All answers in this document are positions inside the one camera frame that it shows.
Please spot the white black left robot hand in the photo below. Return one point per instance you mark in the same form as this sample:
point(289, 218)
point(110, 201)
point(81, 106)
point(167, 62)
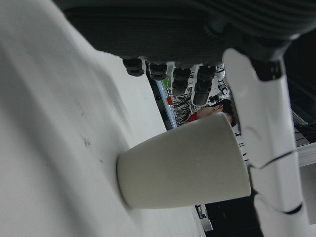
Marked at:
point(153, 27)

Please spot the beige paper cup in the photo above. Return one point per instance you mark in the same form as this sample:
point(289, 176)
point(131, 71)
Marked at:
point(182, 163)

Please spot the person in red shirt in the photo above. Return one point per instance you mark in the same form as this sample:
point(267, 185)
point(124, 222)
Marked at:
point(209, 111)

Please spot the aluminium table frame rail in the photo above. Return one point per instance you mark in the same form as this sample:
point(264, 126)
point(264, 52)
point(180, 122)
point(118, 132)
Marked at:
point(164, 108)

